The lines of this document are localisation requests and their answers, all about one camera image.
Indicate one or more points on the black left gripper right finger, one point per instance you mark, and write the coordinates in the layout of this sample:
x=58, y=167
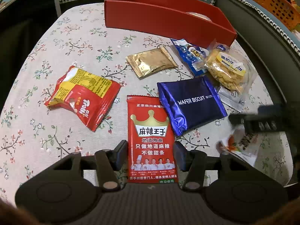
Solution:
x=193, y=162

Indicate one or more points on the gold foil snack packet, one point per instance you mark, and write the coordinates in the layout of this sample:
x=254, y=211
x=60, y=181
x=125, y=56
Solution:
x=151, y=61

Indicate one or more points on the red spicy strip packet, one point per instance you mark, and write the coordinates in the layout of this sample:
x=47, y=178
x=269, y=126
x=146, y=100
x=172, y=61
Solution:
x=150, y=142

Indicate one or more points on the orange plastic basket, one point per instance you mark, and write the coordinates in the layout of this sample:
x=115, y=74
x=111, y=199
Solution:
x=283, y=10

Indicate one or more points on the clear egg waffle packet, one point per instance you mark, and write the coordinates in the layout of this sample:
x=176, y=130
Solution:
x=230, y=68

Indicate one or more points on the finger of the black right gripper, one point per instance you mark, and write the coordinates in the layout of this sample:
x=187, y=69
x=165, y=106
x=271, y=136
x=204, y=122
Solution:
x=236, y=119

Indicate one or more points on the blue coconut snack packet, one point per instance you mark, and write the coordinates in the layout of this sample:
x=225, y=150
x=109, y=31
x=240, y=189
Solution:
x=191, y=55

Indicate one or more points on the dark green sofa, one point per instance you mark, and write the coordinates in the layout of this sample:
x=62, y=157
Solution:
x=270, y=47

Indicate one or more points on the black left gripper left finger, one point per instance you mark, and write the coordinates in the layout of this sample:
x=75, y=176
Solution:
x=108, y=162

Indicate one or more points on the silver white snack packet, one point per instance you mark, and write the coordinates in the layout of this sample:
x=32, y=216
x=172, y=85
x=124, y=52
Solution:
x=231, y=98

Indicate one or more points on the white red snack packet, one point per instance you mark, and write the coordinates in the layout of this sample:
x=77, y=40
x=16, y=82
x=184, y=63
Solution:
x=240, y=144

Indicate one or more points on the blue wafer biscuit packet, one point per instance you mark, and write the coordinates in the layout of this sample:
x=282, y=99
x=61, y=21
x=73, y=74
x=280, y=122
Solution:
x=190, y=103

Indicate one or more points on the red rectangular box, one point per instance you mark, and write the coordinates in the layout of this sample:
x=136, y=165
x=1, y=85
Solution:
x=197, y=22

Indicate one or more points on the floral tablecloth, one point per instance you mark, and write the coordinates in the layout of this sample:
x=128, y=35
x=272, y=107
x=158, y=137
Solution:
x=34, y=137

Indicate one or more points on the red yellow Trolli packet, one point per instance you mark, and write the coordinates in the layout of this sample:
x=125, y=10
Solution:
x=87, y=95

